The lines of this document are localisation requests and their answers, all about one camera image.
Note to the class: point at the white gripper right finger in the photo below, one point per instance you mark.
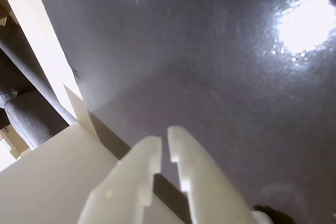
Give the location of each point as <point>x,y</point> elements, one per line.
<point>210,187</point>

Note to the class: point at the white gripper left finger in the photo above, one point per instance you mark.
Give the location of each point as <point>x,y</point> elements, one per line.
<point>123,187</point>

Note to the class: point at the black table mat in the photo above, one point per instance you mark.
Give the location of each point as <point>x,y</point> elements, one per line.
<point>183,64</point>

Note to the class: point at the grey fabric sofa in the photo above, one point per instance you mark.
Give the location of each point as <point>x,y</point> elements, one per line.
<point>29,113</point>

